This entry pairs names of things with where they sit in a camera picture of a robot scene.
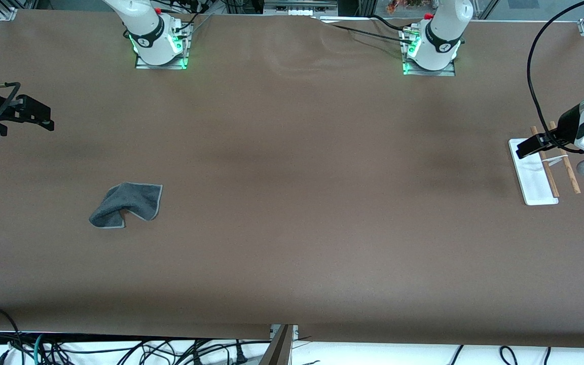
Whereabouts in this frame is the grey microfibre towel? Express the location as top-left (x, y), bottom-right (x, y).
top-left (89, 182), bottom-right (163, 229)

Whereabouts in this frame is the wooden rack rod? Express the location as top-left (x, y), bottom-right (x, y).
top-left (530, 126), bottom-right (560, 198)
top-left (549, 121), bottom-right (581, 194)

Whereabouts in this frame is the orange red background object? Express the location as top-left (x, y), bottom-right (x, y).
top-left (386, 0), bottom-right (424, 13)

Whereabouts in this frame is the brown table cover sheet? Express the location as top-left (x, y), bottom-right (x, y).
top-left (0, 9), bottom-right (584, 349)

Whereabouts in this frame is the grey device box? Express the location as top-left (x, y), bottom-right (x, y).
top-left (264, 0), bottom-right (338, 16)

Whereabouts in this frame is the white rack base plate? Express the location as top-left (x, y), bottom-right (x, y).
top-left (508, 138), bottom-right (559, 206)

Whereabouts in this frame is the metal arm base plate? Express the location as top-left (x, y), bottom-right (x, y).
top-left (403, 28), bottom-right (456, 77)
top-left (135, 23), bottom-right (190, 70)

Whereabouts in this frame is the black cable on table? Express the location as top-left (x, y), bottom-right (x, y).
top-left (322, 14), bottom-right (414, 44)

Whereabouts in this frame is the brown table frame beam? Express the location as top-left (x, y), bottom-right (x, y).
top-left (259, 324), bottom-right (295, 365)

